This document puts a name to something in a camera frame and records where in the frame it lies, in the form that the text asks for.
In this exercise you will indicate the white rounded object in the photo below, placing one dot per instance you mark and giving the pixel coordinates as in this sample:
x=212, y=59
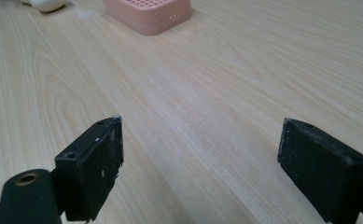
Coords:
x=47, y=4

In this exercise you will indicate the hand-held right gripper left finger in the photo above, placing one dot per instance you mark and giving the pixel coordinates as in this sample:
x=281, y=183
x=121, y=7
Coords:
x=87, y=168

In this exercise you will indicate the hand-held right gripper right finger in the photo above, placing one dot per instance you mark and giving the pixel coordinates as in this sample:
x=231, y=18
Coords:
x=322, y=174

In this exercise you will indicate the pink square perforated box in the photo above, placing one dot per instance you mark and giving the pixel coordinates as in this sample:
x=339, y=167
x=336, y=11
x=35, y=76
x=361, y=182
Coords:
x=149, y=15

